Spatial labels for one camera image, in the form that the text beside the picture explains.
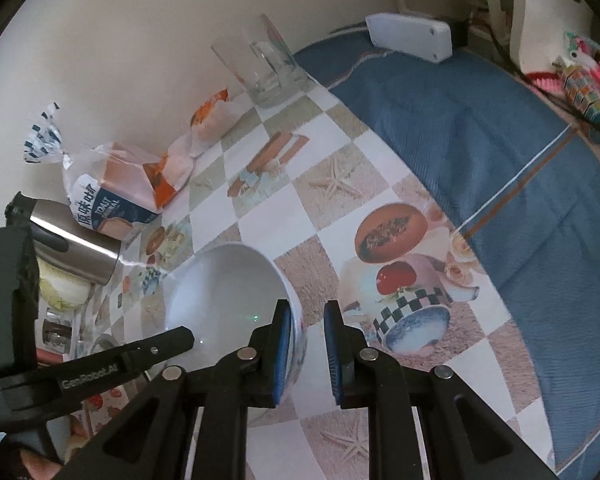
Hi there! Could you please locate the glass coffee pot black handle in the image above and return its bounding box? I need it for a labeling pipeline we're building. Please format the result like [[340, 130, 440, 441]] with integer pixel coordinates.
[[41, 309, 74, 354]]

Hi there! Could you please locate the large stainless steel basin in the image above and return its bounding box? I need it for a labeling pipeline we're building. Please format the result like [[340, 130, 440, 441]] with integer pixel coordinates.
[[88, 333, 120, 356]]

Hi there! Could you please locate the white chair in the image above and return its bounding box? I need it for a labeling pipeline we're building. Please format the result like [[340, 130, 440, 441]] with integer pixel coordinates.
[[486, 0, 594, 73]]

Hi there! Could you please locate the orange snack packet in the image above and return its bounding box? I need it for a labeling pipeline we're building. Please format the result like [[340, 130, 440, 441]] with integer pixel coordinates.
[[143, 132, 195, 211], [190, 89, 245, 143]]

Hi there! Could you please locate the small white bowl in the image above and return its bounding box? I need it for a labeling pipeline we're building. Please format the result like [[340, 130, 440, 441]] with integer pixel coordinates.
[[164, 243, 306, 426]]

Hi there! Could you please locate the napa cabbage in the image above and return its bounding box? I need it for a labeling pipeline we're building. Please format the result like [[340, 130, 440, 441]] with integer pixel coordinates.
[[38, 259, 92, 312]]

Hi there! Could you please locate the colourful toy box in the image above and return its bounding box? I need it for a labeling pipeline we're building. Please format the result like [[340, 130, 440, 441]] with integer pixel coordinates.
[[553, 32, 600, 126]]

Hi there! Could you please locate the patterned checkered tablecloth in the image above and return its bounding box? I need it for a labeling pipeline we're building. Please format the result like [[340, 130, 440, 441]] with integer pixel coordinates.
[[76, 32, 600, 479]]

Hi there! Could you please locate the glass mug with handle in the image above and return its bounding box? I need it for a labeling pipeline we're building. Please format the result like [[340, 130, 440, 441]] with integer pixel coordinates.
[[211, 14, 309, 107]]

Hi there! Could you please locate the white power adapter box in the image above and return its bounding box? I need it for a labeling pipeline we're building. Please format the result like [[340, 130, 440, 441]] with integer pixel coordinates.
[[365, 12, 453, 63]]

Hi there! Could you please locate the stainless steel thermos jug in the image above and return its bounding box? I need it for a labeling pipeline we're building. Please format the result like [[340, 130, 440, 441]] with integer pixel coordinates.
[[5, 192, 121, 285]]

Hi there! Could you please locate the toast bread bag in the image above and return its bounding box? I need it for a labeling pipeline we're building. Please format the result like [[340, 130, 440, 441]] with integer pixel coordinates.
[[23, 102, 178, 240]]

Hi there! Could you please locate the person's hand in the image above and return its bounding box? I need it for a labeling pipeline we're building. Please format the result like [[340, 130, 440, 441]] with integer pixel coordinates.
[[19, 448, 62, 480]]

